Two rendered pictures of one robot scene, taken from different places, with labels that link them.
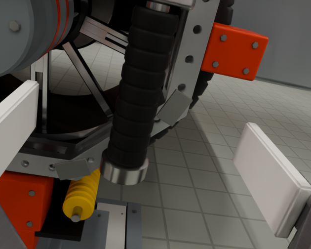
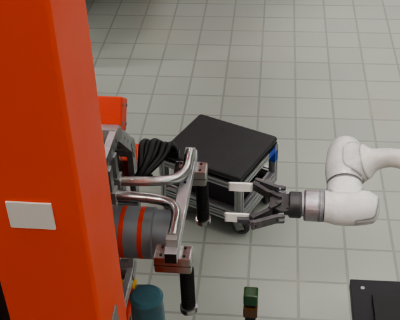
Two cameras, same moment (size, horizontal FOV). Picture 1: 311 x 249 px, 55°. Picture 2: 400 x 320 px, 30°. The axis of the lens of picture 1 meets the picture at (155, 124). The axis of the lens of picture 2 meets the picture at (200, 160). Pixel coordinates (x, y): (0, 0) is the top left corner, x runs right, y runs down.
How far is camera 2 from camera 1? 2.05 m
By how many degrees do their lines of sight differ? 63
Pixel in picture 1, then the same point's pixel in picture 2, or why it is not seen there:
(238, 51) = not seen: hidden behind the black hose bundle
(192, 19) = (134, 167)
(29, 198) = not seen: hidden behind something
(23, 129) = (233, 217)
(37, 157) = (129, 281)
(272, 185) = (246, 187)
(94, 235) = not seen: outside the picture
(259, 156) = (239, 185)
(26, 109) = (232, 214)
